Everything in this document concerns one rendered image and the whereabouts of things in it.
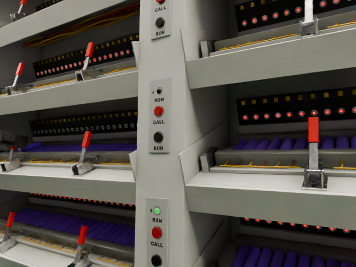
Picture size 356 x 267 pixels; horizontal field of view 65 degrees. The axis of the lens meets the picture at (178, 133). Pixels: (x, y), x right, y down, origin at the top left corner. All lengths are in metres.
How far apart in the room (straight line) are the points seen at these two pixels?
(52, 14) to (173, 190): 0.51
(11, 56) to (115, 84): 0.58
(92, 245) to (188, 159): 0.33
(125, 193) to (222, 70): 0.27
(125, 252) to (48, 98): 0.38
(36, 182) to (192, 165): 0.39
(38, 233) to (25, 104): 0.32
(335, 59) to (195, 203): 0.27
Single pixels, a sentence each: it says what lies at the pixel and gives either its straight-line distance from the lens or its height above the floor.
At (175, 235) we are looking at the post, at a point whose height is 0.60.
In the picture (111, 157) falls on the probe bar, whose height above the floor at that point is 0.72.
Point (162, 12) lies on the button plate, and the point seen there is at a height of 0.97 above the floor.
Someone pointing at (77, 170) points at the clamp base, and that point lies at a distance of 0.60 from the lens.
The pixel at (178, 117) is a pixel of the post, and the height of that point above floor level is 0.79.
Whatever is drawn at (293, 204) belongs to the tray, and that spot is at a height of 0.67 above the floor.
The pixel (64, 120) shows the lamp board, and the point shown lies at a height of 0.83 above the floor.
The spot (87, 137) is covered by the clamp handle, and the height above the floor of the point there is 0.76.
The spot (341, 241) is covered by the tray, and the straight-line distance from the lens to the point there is 0.56.
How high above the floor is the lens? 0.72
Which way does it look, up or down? 5 degrees up
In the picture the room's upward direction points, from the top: 1 degrees clockwise
